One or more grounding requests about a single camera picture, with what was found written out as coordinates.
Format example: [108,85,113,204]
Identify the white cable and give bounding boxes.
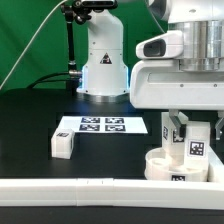
[0,0,68,91]

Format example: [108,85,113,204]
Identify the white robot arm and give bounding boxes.
[128,0,224,131]

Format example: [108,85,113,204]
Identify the white marker sheet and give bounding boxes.
[58,116,148,134]

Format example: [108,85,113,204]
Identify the black cable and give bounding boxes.
[27,72,83,90]

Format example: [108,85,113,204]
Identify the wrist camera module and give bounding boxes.
[136,30,183,59]

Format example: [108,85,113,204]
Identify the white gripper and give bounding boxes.
[130,60,224,140]

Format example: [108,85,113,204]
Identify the white L-shaped obstacle frame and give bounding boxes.
[0,158,224,210]

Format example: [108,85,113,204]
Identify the white round stool seat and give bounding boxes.
[144,148,208,182]

